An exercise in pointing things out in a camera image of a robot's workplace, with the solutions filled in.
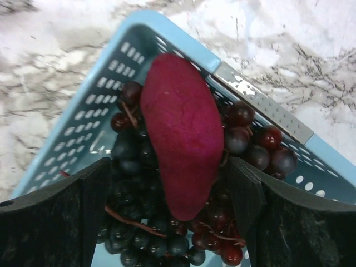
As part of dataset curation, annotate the light blue plastic basket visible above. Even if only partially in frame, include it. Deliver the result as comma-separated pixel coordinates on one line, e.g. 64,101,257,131
11,9,356,267

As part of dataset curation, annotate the red grape bunch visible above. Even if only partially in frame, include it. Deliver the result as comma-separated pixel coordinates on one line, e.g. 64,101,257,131
111,80,299,266

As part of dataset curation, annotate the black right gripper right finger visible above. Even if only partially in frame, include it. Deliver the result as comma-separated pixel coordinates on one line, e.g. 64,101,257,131
226,157,355,266

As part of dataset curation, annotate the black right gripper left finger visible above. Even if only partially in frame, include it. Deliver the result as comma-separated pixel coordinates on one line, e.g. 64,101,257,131
1,158,111,266

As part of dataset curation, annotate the purple sweet potato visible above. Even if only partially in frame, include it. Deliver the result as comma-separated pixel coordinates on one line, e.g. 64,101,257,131
140,53,224,221

